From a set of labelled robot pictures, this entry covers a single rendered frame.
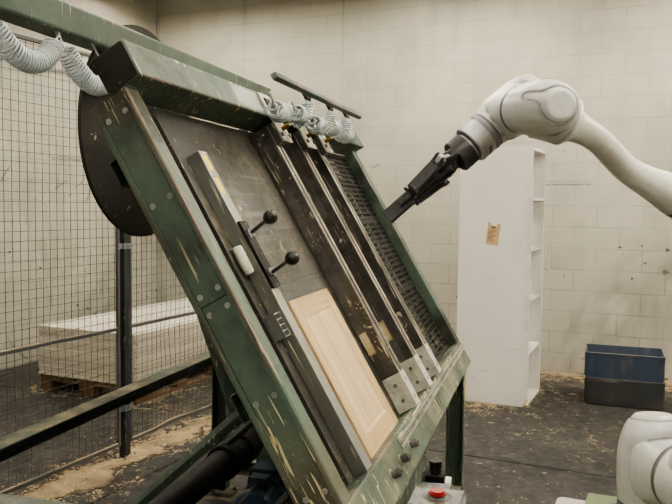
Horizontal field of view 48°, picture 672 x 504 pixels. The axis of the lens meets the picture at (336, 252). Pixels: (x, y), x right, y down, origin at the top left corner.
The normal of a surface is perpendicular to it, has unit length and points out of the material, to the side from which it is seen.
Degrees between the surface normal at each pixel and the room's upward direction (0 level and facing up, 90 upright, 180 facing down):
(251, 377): 90
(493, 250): 90
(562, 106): 90
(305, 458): 90
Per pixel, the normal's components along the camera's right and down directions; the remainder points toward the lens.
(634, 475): -0.96, 0.02
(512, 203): -0.41, 0.05
